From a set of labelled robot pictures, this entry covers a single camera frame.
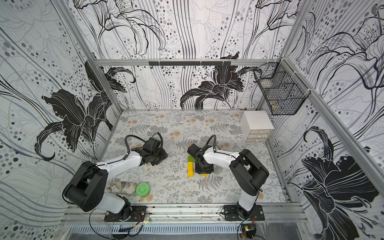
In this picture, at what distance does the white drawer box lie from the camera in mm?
930

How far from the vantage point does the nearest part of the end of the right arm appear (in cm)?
66

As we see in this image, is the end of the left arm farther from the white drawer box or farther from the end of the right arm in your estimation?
the white drawer box

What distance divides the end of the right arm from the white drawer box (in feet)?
1.18
